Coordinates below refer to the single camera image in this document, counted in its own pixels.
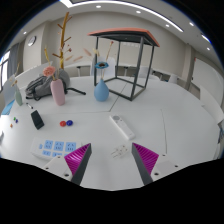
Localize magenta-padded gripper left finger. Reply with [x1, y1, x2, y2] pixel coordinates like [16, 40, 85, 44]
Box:
[41, 143, 93, 186]

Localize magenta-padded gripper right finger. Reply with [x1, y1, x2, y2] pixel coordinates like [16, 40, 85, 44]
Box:
[130, 142, 183, 186]

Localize white remote control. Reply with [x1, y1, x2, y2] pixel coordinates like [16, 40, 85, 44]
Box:
[109, 114, 136, 141]

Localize black rectangular case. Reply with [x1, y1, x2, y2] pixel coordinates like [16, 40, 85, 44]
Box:
[30, 109, 45, 131]

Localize pink vase with flowers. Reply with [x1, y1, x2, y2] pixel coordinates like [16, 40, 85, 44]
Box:
[42, 46, 84, 107]

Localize blue vase with flowers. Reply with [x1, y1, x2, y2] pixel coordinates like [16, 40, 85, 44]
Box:
[83, 40, 115, 102]

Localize grey backpack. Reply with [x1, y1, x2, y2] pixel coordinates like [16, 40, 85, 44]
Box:
[25, 69, 87, 101]

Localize green vase with dried flowers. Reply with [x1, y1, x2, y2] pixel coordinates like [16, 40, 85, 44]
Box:
[10, 62, 24, 107]

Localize window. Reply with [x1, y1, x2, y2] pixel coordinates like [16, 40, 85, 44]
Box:
[0, 49, 11, 88]

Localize grey curtain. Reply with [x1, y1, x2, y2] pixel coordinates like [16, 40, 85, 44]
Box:
[7, 42, 20, 77]

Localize wooden coat tree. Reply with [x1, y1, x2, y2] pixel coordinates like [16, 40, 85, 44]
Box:
[51, 11, 74, 70]

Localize black-framed stand with orange top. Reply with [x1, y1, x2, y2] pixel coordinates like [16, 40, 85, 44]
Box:
[87, 27, 161, 102]

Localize long ceiling light strip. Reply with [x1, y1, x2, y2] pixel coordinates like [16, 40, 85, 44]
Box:
[59, 0, 184, 33]

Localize round ceiling spotlights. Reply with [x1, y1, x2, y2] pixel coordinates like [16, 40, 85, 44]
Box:
[22, 3, 212, 51]

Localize white wall board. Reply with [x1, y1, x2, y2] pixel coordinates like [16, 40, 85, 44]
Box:
[192, 58, 224, 98]

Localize round wall clock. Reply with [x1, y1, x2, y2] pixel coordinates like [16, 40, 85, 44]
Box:
[27, 35, 37, 47]

